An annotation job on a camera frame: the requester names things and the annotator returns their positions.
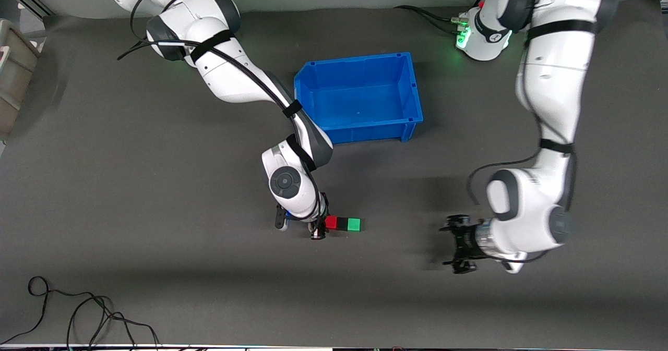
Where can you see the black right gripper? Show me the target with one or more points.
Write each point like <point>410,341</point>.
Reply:
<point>317,230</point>

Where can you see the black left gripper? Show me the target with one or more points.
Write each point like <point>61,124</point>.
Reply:
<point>464,242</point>

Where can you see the red cube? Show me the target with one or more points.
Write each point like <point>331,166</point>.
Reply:
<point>331,222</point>

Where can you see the green cube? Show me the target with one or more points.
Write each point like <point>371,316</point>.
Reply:
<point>354,225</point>

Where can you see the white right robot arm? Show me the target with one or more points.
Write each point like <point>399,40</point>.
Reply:
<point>229,74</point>

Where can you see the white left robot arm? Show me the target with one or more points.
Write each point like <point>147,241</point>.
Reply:
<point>553,80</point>

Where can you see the black cube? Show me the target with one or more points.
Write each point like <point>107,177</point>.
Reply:
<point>342,224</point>

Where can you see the blue plastic bin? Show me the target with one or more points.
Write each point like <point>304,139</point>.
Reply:
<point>365,95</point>

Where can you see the beige plastic crate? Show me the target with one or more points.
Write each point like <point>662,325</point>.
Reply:
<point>13,80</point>

